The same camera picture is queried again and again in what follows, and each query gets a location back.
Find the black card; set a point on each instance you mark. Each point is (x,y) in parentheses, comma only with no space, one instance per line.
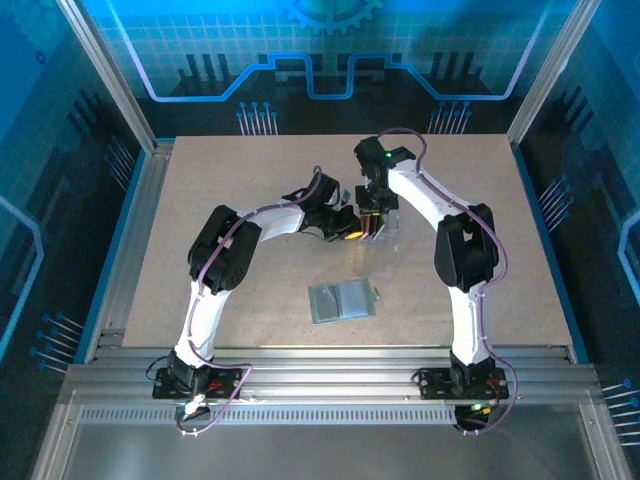
(375,226)

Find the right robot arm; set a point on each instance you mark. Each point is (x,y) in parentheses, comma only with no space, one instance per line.
(465,325)

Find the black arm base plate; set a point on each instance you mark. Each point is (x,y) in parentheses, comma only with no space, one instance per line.
(225,387)
(435,385)

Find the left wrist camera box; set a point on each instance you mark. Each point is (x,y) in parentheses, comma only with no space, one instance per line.
(345,196)

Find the aluminium corner post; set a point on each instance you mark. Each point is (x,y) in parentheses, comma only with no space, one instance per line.
(550,75)
(111,75)

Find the clear acrylic card stand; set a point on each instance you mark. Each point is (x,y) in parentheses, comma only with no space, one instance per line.
(392,227)

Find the grey metal panel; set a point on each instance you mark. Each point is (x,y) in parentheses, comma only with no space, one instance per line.
(325,450)

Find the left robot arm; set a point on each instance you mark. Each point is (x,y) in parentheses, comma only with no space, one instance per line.
(280,222)

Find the green card holder wallet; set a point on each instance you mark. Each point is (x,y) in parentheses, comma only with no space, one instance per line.
(350,300)

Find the aluminium frame rail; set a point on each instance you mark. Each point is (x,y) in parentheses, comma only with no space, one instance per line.
(325,375)

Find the aluminium side rail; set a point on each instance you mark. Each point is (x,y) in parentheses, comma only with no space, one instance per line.
(136,240)

